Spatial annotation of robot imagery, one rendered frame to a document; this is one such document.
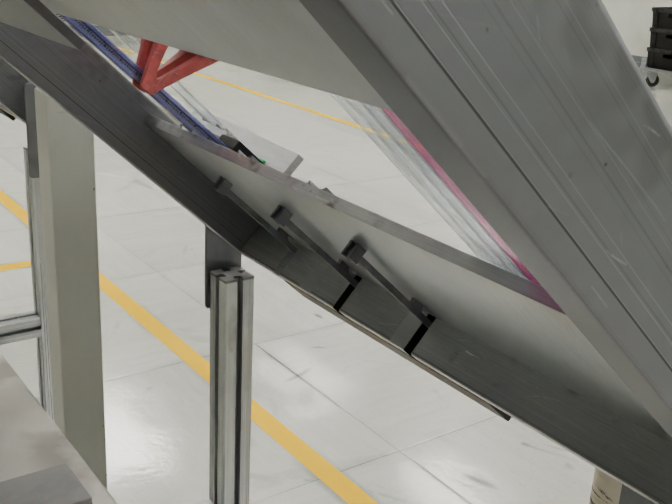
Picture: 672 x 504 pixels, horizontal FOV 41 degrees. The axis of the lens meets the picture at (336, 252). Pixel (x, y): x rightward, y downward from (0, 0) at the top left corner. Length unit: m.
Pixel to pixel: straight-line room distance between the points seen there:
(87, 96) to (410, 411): 1.38
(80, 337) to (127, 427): 0.74
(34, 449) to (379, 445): 1.27
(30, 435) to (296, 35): 0.52
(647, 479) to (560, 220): 0.41
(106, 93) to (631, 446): 0.58
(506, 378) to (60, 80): 0.49
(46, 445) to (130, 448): 1.17
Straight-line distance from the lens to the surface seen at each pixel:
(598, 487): 1.56
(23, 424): 0.84
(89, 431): 1.40
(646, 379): 0.35
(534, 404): 0.73
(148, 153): 0.96
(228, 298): 1.08
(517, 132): 0.26
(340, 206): 0.67
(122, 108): 0.94
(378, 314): 0.86
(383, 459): 1.95
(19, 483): 0.68
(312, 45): 0.39
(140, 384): 2.22
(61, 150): 1.24
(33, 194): 1.72
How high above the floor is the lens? 1.03
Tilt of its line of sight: 19 degrees down
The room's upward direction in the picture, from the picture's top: 3 degrees clockwise
